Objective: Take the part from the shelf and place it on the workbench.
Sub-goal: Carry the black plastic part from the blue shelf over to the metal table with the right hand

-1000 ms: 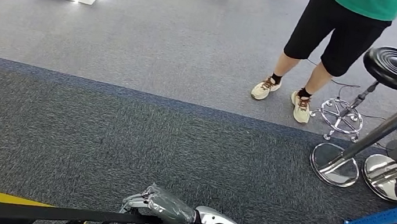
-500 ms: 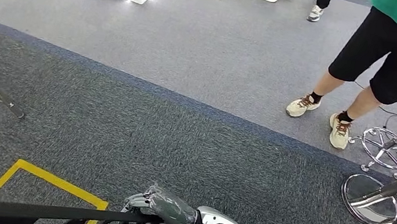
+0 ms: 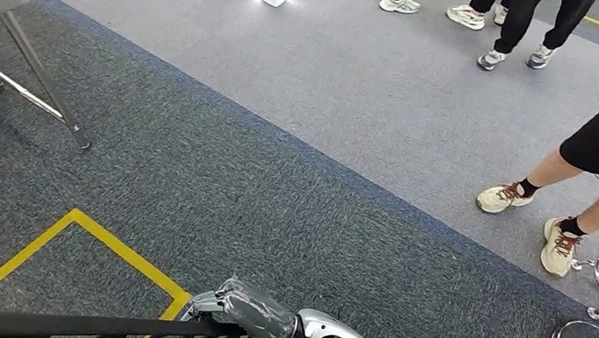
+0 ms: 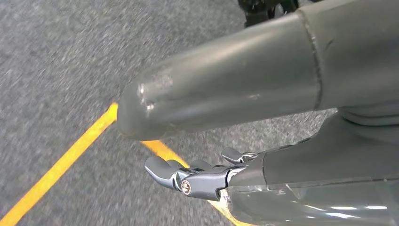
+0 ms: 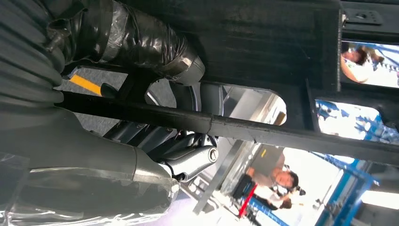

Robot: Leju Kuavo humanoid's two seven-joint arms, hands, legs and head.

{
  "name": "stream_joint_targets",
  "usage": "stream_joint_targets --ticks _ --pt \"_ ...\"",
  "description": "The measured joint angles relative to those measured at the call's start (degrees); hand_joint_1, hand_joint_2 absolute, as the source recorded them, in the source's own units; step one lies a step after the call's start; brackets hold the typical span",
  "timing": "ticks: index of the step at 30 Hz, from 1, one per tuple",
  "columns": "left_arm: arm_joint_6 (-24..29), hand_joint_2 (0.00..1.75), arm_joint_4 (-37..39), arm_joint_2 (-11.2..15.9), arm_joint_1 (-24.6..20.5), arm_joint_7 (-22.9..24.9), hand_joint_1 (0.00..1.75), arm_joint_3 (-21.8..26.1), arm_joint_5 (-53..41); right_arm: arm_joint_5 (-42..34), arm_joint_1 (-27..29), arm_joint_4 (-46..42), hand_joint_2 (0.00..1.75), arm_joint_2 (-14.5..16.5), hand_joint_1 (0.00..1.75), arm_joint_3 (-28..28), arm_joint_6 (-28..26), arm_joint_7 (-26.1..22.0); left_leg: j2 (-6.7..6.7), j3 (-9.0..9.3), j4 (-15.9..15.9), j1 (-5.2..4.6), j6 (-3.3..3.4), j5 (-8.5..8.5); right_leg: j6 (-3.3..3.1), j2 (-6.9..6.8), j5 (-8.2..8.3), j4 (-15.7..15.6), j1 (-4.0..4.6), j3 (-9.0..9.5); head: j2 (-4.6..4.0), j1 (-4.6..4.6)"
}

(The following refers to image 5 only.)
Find blue metal rack frame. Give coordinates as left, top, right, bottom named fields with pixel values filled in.
left=311, top=42, right=399, bottom=226

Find person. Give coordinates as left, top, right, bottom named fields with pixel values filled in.
left=246, top=145, right=306, bottom=210
left=340, top=42, right=385, bottom=84

